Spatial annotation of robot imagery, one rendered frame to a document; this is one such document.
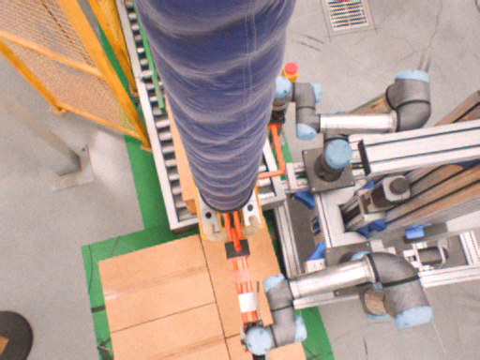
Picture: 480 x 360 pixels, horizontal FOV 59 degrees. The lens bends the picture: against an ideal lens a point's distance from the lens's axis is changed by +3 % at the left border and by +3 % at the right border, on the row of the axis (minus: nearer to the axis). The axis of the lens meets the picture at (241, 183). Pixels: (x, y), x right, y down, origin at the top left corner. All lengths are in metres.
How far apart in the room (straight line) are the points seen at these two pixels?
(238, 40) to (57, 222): 2.82
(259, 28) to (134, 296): 2.10
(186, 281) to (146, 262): 0.25
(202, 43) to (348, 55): 3.11
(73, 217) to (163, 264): 1.00
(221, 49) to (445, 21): 3.58
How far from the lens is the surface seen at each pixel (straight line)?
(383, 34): 3.84
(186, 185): 2.13
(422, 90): 1.68
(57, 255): 3.25
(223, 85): 0.68
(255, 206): 1.89
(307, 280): 1.41
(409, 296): 1.42
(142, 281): 2.51
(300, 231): 2.85
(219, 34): 0.57
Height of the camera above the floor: 3.00
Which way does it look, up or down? 75 degrees down
